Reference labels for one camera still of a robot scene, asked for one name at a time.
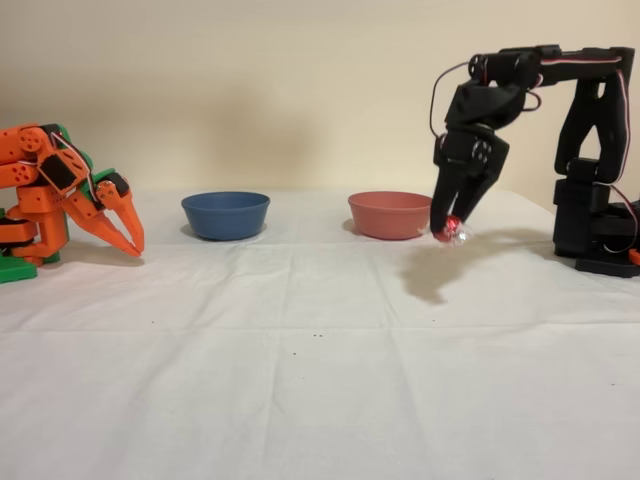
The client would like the red foil-wrapped candy ball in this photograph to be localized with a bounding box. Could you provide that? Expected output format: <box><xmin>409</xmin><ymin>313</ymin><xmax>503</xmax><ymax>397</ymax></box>
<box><xmin>432</xmin><ymin>214</ymin><xmax>475</xmax><ymax>249</ymax></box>

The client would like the red bowl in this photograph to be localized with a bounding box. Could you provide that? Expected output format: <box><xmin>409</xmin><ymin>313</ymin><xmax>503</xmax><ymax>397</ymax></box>
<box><xmin>347</xmin><ymin>190</ymin><xmax>434</xmax><ymax>241</ymax></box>

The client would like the blue bowl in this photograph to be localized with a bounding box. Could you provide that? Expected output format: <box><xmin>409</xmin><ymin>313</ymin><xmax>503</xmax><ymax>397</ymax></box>
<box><xmin>180</xmin><ymin>191</ymin><xmax>272</xmax><ymax>242</ymax></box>

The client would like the white tablecloth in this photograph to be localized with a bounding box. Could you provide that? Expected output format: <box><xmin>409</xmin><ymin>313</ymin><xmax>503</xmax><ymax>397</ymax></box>
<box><xmin>0</xmin><ymin>187</ymin><xmax>640</xmax><ymax>480</ymax></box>

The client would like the orange arm servo cable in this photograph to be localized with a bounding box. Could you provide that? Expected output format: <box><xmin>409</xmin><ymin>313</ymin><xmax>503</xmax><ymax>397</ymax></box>
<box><xmin>47</xmin><ymin>127</ymin><xmax>101</xmax><ymax>206</ymax></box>

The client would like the black gripper servo cable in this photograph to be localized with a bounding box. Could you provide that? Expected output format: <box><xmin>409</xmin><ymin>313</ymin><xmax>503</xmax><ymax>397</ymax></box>
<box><xmin>430</xmin><ymin>60</ymin><xmax>476</xmax><ymax>141</ymax></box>

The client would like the red white arm cable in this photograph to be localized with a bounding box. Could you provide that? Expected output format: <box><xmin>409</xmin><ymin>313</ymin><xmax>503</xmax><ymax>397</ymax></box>
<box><xmin>539</xmin><ymin>55</ymin><xmax>630</xmax><ymax>171</ymax></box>

